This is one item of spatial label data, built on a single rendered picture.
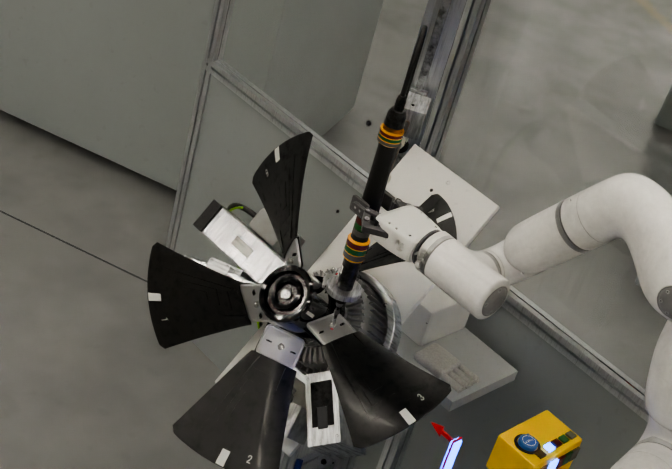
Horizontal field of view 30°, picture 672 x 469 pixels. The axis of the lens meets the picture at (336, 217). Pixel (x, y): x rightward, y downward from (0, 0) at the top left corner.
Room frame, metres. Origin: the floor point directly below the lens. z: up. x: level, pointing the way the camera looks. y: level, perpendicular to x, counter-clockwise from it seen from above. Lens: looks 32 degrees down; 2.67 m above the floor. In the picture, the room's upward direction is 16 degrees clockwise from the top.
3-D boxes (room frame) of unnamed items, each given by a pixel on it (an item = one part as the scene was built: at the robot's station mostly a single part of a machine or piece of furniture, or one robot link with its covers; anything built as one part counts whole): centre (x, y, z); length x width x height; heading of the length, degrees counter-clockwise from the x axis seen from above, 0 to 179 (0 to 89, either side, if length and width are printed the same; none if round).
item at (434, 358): (2.36, -0.35, 0.87); 0.15 x 0.09 x 0.02; 55
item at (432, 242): (1.86, -0.18, 1.49); 0.09 x 0.03 x 0.08; 141
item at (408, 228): (1.90, -0.14, 1.49); 0.11 x 0.10 x 0.07; 51
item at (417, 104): (2.59, -0.10, 1.37); 0.10 x 0.07 x 0.08; 176
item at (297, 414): (1.99, -0.03, 0.91); 0.12 x 0.08 x 0.12; 141
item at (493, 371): (2.47, -0.31, 0.85); 0.36 x 0.24 x 0.03; 51
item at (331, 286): (1.98, -0.05, 1.33); 0.09 x 0.07 x 0.10; 176
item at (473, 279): (1.81, -0.25, 1.49); 0.13 x 0.09 x 0.08; 51
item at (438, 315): (2.54, -0.27, 0.92); 0.17 x 0.16 x 0.11; 141
